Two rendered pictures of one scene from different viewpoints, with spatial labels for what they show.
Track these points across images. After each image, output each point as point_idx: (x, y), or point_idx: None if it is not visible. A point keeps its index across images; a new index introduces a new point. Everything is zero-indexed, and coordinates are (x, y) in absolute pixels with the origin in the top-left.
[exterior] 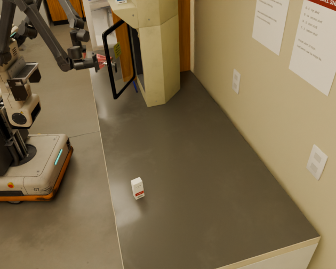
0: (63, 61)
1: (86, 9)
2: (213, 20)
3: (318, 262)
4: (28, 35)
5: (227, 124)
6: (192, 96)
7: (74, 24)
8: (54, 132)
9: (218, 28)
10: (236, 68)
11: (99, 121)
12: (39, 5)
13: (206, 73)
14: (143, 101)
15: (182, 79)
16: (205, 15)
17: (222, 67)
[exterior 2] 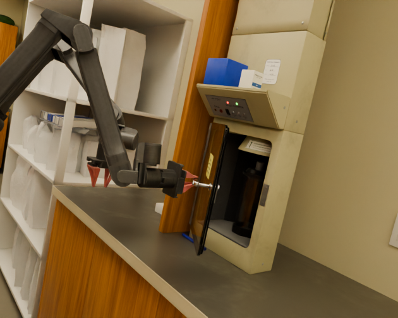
0: (126, 164)
1: (67, 123)
2: (330, 151)
3: None
4: None
5: (397, 304)
6: (294, 261)
7: (116, 118)
8: None
9: (347, 160)
10: None
11: (189, 300)
12: (28, 82)
13: (292, 229)
14: (231, 264)
15: None
16: (302, 147)
17: (352, 215)
